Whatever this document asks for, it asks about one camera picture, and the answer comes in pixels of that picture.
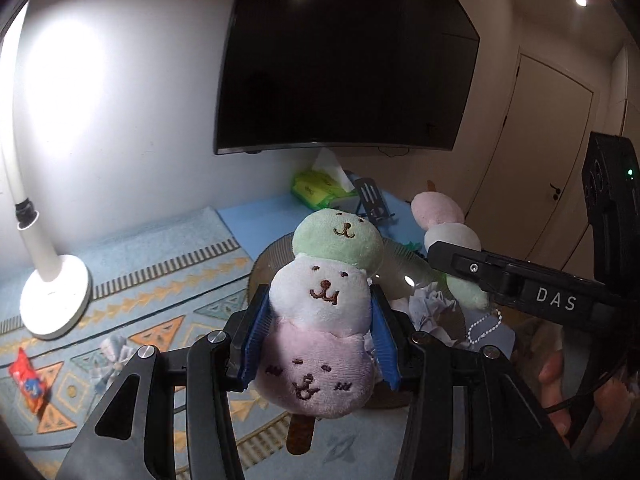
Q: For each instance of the black wall monitor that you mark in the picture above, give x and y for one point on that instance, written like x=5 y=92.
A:
x=374 y=73

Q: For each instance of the white room door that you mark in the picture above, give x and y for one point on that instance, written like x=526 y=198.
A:
x=536 y=151

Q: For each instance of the orange snack bag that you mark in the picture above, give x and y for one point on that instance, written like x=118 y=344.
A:
x=31 y=386

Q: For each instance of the pink green dango plush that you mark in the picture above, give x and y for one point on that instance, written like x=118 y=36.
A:
x=315 y=360

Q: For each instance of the patterned teal woven mat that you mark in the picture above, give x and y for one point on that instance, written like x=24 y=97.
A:
x=168 y=286

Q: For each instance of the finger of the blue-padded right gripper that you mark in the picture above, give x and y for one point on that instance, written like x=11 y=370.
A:
x=470 y=415

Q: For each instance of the white desk lamp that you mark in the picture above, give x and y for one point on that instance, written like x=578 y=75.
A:
x=56 y=294

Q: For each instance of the black phone stand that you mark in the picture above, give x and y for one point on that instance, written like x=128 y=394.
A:
x=372 y=200

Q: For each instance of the green tissue pack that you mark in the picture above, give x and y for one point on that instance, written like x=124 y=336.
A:
x=325 y=185

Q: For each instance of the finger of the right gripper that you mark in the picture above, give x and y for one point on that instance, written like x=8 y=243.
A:
x=476 y=276

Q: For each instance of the large paper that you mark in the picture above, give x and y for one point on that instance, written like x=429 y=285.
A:
x=432 y=311

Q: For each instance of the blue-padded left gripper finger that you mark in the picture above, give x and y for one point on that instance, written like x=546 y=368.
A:
x=130 y=433

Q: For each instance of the small crumpled paper by lamp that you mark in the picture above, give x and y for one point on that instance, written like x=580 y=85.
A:
x=114 y=354

